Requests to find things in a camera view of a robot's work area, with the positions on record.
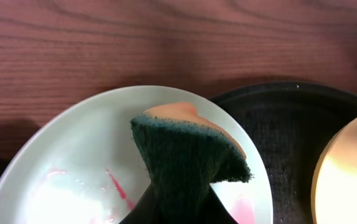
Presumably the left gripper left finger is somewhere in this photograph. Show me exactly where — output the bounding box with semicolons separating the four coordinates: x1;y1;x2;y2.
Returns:
120;184;163;224

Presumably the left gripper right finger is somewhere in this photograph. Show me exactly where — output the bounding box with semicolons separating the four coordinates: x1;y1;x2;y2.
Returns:
204;188;237;224

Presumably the green yellow sponge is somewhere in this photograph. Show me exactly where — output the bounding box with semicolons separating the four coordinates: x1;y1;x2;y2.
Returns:
130;102;252;223

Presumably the light blue plate top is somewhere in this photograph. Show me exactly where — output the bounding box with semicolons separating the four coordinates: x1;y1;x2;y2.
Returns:
0;86;273;224

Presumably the black round tray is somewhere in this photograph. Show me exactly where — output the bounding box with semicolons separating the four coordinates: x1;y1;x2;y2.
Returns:
212;82;357;223

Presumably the yellow plate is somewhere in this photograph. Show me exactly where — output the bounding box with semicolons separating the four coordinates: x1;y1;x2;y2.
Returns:
311;118;357;224

